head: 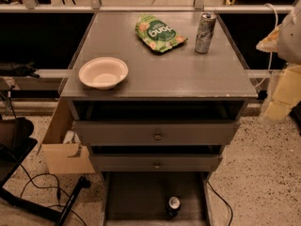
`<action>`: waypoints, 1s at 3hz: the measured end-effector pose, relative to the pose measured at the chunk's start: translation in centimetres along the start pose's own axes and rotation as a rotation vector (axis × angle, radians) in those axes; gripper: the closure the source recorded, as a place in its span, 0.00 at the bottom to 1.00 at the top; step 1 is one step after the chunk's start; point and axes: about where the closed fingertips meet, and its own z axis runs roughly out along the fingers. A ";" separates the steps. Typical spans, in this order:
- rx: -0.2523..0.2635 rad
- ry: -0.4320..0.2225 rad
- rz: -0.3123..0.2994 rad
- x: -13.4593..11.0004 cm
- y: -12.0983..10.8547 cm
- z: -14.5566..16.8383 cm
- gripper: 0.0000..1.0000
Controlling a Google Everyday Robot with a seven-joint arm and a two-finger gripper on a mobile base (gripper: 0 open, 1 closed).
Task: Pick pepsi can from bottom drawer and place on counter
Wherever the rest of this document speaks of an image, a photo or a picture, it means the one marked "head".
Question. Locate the grey drawer cabinet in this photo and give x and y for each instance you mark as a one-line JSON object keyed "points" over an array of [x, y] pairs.
{"points": [[158, 88]]}

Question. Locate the metal railing frame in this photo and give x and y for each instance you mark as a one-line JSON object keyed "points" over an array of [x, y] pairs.
{"points": [[215, 74]]}

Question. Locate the grey middle drawer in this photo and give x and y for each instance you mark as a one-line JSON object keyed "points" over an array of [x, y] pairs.
{"points": [[155, 162]]}

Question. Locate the green chip bag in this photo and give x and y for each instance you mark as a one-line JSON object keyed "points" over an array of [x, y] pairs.
{"points": [[159, 36]]}

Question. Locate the blue pepsi can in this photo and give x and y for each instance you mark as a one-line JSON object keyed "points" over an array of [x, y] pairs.
{"points": [[173, 206]]}

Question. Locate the brown cardboard box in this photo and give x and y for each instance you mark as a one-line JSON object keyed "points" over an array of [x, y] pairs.
{"points": [[64, 153]]}

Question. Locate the white paper bowl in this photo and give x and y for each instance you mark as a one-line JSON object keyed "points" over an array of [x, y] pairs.
{"points": [[103, 72]]}

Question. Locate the grey top drawer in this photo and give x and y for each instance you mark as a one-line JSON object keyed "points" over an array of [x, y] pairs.
{"points": [[122, 133]]}

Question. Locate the black chair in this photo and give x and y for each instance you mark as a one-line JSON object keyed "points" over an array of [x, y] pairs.
{"points": [[15, 143]]}

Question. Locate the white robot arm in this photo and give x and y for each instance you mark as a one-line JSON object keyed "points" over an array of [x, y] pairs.
{"points": [[285, 89]]}

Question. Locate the grey open bottom drawer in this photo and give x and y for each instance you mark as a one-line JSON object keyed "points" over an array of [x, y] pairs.
{"points": [[139, 199]]}

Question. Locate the tall silver drink can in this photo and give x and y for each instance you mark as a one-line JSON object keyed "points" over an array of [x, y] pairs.
{"points": [[205, 32]]}

